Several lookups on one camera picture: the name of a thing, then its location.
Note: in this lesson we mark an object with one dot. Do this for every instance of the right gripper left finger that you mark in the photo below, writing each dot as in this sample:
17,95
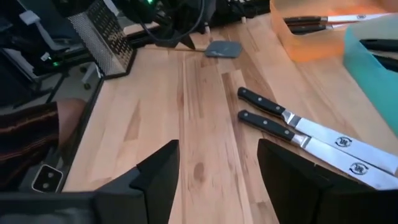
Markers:
149,193

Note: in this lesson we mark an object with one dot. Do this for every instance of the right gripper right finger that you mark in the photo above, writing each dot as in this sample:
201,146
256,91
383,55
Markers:
311,199

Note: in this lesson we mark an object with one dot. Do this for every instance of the dark grey turner spatula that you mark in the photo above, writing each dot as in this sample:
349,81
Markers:
388,63

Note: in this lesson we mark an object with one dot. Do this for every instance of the grey square pad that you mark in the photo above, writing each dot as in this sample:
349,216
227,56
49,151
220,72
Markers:
223,49

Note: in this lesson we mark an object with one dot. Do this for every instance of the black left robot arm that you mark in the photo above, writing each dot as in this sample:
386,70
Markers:
174,15

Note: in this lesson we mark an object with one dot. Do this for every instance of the green plastic bin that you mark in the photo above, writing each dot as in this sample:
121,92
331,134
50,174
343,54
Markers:
373,87

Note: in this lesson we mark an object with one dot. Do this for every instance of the person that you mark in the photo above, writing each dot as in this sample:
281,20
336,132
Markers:
25,130

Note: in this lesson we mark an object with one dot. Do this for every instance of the orange plastic bin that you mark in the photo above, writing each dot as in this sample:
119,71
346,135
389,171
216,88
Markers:
311,49

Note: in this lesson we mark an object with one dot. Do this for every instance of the metal box grater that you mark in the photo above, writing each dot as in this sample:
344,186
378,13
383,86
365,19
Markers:
99,40

